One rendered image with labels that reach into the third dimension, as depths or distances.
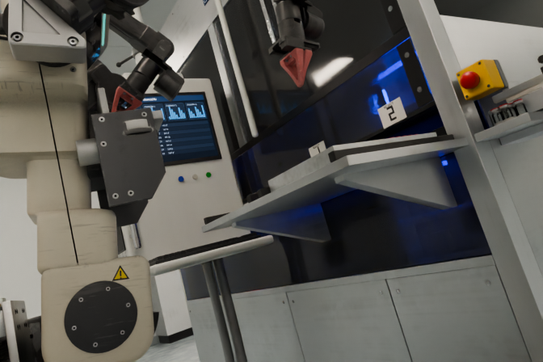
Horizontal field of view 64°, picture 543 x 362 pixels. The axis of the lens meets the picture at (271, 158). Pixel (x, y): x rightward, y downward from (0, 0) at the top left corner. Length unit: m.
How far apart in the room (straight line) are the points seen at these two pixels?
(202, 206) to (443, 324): 0.96
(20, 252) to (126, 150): 5.45
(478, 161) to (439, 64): 0.25
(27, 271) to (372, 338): 5.12
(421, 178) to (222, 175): 0.96
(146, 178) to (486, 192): 0.77
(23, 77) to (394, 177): 0.76
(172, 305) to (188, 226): 4.30
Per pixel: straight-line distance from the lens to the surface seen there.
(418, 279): 1.31
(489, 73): 1.11
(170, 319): 5.97
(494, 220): 1.14
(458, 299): 1.26
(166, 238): 1.68
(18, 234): 6.22
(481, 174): 1.13
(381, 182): 1.00
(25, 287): 6.15
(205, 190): 1.78
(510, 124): 1.09
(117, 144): 0.77
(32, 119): 0.85
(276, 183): 1.05
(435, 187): 1.13
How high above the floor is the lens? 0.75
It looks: 12 degrees up
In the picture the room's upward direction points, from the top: 16 degrees counter-clockwise
